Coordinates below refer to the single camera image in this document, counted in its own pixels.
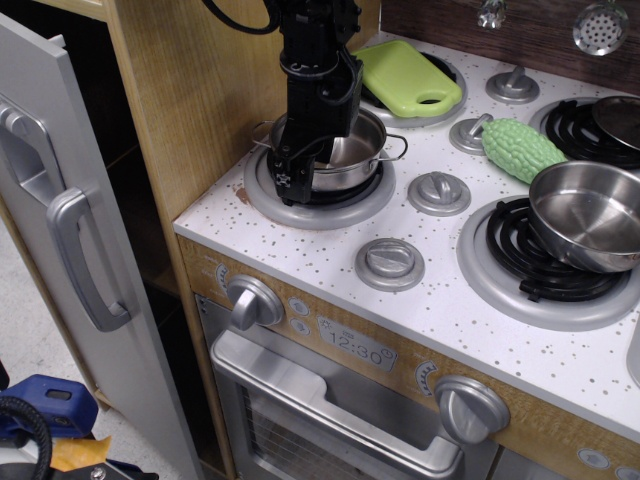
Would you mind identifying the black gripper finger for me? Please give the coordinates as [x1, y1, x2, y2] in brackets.
[267, 145, 315, 205]
[321, 137, 335, 165]

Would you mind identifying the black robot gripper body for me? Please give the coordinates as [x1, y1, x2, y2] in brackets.
[280, 49, 363, 156]

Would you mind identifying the small steel pot with handles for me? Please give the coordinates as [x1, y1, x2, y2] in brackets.
[252, 109, 392, 170]

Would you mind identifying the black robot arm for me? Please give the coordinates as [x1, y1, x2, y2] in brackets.
[204, 1, 363, 205]

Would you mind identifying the steel frying pan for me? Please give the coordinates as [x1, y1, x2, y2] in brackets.
[529, 161, 639, 273]

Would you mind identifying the green plastic cutting board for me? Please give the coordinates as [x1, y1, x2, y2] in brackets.
[355, 40, 463, 118]

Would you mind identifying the grey stovetop knob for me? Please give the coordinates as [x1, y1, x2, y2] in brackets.
[485, 66, 540, 104]
[449, 114, 494, 156]
[354, 238, 425, 292]
[407, 171, 471, 217]

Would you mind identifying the grey stovetop knob front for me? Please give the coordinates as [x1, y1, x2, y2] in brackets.
[354, 238, 425, 292]

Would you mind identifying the left grey oven knob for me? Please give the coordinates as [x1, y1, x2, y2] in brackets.
[227, 274, 285, 331]

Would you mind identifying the grey oven knob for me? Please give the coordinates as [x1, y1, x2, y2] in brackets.
[435, 375, 511, 445]
[227, 274, 285, 331]

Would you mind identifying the grey stovetop knob back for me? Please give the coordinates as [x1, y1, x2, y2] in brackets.
[485, 66, 540, 104]

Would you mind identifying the green bumpy toy gourd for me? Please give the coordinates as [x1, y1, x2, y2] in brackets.
[482, 118, 566, 185]

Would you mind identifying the front right black burner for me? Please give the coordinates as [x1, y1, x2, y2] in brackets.
[485, 198, 626, 303]

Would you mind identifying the grey fridge door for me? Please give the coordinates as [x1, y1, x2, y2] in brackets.
[1, 17, 203, 479]

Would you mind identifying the back right black burner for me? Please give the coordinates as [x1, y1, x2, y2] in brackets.
[544, 100, 639, 170]

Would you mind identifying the hanging steel strainer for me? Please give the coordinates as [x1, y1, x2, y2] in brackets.
[572, 1, 629, 56]

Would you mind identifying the dark steel pot lid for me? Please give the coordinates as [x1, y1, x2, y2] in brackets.
[592, 96, 640, 150]

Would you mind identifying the right grey oven knob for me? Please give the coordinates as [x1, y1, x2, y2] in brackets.
[435, 375, 511, 445]

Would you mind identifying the blue device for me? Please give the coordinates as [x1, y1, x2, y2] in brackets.
[1, 374, 98, 438]

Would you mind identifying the yellow cloth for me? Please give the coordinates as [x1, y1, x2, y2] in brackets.
[50, 436, 112, 472]

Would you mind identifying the grey oven door handle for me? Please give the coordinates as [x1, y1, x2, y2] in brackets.
[211, 331, 463, 479]

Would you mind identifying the grey fridge door handle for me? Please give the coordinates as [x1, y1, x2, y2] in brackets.
[46, 187, 131, 333]

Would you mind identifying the black braided cable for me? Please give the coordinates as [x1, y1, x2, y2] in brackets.
[0, 393, 54, 480]

